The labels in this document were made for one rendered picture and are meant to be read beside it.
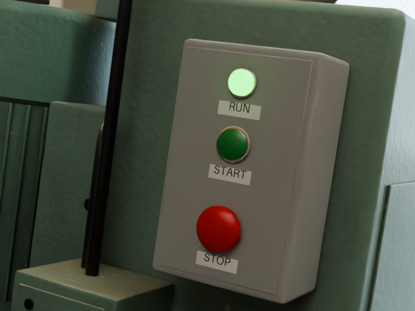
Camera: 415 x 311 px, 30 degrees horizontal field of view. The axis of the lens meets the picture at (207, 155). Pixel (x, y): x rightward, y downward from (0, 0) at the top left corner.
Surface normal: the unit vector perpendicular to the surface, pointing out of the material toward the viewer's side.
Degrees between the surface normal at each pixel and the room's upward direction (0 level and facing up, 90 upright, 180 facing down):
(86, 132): 90
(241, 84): 92
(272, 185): 90
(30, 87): 90
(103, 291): 0
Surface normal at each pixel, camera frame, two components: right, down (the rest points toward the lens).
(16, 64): 0.11, 0.09
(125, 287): 0.15, -0.99
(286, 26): -0.46, 0.00
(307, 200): 0.88, 0.16
